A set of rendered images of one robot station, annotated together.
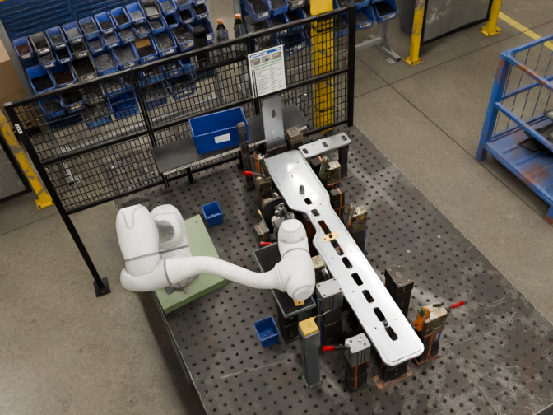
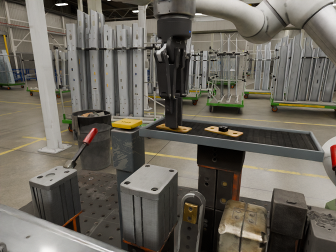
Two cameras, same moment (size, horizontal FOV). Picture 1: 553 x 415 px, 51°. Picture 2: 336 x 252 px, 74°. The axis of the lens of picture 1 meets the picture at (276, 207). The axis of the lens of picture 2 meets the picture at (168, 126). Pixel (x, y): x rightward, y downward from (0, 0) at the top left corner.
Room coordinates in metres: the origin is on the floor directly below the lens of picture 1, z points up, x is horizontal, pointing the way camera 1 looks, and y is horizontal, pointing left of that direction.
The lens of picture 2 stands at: (1.68, -0.45, 1.31)
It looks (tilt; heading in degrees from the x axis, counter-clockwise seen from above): 15 degrees down; 131
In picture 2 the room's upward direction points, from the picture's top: straight up
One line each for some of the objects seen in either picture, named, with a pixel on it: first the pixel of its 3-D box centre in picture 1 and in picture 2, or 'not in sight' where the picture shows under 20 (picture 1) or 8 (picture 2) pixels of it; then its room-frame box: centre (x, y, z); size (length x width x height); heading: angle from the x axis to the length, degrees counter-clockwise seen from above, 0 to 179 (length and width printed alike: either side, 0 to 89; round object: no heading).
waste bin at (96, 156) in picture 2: not in sight; (93, 139); (-0.88, 1.01, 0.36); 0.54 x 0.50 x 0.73; 112
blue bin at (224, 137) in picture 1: (219, 130); not in sight; (2.55, 0.27, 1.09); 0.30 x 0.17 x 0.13; 102
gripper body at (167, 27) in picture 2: not in sight; (174, 42); (1.34, -0.04, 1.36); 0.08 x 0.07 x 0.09; 100
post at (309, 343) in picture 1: (310, 355); (131, 198); (1.20, -0.07, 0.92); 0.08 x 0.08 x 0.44; 18
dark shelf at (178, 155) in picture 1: (230, 138); not in sight; (2.57, 0.22, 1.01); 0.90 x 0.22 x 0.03; 108
